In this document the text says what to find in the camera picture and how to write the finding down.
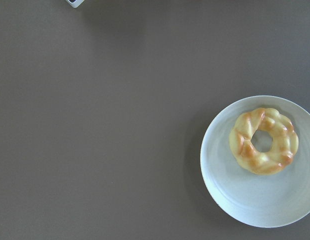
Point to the light grey round plate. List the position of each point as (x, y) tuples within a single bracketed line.
[(265, 201)]

